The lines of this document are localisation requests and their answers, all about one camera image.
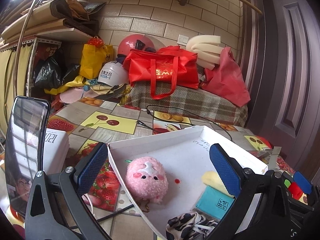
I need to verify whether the teal tissue pack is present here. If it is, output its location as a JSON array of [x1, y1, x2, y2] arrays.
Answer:
[[195, 186, 234, 220]]

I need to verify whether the pale yellow foam sponge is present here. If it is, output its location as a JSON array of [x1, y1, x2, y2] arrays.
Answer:
[[201, 171, 234, 198]]

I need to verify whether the pink plush toy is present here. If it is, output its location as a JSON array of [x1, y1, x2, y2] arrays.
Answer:
[[125, 157, 169, 204]]

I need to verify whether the leopard print fabric bundle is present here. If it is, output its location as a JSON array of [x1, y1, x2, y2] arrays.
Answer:
[[165, 212, 218, 240]]

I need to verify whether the red plush apple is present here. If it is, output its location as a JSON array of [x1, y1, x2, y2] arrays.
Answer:
[[288, 182, 303, 200]]

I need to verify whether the black green small box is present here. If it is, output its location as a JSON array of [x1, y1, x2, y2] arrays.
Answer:
[[281, 171, 293, 188]]

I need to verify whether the grey metal phone stand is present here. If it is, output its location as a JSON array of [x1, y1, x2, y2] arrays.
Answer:
[[259, 146, 281, 171]]

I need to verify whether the white box with numbers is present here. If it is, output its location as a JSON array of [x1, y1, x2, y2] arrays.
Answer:
[[43, 128, 69, 174]]

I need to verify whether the fruit pattern tablecloth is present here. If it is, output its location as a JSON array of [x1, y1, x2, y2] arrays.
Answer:
[[0, 96, 296, 240]]

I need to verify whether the phone on left gripper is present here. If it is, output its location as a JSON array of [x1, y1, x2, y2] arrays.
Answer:
[[5, 96, 50, 217]]

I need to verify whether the black plastic bag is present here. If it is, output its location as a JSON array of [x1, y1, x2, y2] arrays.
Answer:
[[33, 56, 80, 89]]

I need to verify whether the white helmet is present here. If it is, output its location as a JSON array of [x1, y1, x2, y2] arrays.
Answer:
[[98, 61, 129, 87]]

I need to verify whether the yellow shopping bag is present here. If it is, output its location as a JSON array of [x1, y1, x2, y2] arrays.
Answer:
[[79, 36, 113, 79]]

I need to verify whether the plaid cloth covered box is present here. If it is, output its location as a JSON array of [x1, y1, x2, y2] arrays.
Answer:
[[124, 82, 248, 127]]

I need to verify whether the red nonwoven bag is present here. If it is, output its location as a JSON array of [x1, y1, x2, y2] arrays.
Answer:
[[200, 47, 250, 107]]

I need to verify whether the large red tote bag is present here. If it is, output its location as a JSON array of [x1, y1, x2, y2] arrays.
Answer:
[[123, 46, 199, 100]]

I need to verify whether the pink helmet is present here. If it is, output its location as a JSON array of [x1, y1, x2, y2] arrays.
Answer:
[[118, 34, 156, 56]]

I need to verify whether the cream foam roll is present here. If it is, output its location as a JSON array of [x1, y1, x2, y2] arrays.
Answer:
[[186, 35, 223, 70]]

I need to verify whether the black cable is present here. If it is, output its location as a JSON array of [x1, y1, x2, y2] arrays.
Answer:
[[135, 104, 233, 142]]

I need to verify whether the wooden wall shelf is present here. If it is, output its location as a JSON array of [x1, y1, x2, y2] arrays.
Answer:
[[1, 0, 99, 44]]

